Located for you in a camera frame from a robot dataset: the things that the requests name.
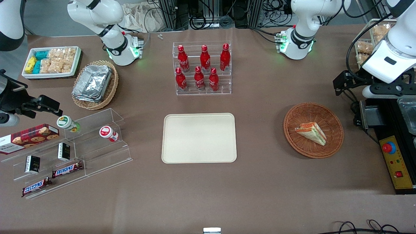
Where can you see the small black chocolate box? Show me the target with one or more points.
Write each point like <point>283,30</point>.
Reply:
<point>32,164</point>
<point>64,151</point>

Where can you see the red emergency stop button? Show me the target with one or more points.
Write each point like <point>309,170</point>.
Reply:
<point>388,147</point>

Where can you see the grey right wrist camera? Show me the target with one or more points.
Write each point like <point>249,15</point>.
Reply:
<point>7,119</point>

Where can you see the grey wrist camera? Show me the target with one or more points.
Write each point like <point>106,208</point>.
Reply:
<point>386,92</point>
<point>7,119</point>

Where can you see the white rectangular snack bin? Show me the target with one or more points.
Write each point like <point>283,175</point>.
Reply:
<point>76,65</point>

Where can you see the stack of foil trays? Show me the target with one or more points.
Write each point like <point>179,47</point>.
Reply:
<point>92,83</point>

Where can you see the clear acrylic bottle rack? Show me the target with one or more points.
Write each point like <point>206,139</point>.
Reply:
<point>224,87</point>

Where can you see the red tartan cookie box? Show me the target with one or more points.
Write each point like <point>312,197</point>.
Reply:
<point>29,138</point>

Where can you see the cream plastic serving tray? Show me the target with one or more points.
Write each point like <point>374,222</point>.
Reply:
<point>199,138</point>

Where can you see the snickers chocolate bar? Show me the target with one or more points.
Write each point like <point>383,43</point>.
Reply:
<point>67,169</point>
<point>35,187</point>

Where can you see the yellow snack packet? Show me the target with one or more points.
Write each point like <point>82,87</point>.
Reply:
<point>30,65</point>

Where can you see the crumpled beige paper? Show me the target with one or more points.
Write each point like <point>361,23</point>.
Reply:
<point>138,18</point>

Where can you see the clear plastic container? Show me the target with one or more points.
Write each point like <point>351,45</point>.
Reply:
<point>409,113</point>

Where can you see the clear bag of rice crackers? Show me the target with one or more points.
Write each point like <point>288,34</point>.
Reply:
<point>45,66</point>
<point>69,60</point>
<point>56,53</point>
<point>56,65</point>

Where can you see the oval light wicker basket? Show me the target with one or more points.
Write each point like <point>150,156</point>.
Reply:
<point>110,91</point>

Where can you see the teal snack packet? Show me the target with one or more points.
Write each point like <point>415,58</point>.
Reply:
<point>41,55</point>
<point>36,67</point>

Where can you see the red cola bottle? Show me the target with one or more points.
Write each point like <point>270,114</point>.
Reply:
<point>199,79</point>
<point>225,58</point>
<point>183,60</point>
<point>204,59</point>
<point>213,80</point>
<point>180,79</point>

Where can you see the clear acrylic step shelf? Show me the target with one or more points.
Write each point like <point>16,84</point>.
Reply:
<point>97,156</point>

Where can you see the triangle sandwich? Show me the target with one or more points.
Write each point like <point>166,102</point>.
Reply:
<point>312,132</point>

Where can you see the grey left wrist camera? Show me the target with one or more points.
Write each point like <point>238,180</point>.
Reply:
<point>386,92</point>

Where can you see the black control box yellow panel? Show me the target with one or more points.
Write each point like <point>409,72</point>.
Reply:
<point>398,172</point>

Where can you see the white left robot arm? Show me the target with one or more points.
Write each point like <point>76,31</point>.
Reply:
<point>300,19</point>

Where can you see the round brown wicker basket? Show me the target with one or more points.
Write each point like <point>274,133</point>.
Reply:
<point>299,146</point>

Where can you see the wrapped bread bun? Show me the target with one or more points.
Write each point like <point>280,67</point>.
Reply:
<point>381,30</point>
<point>364,47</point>

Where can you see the aluminium profile frame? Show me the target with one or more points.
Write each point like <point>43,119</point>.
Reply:
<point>169,13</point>

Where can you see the clear acrylic bread bin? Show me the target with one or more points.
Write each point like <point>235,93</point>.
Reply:
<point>377,22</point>
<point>357,60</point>

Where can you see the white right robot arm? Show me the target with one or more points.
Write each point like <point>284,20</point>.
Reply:
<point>97,14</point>

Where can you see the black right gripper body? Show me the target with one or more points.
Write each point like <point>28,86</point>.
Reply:
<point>12,99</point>

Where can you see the green lid yogurt cup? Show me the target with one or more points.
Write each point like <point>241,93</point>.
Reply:
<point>66,123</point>

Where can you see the red lid yogurt cup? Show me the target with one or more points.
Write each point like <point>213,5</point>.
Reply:
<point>108,132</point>

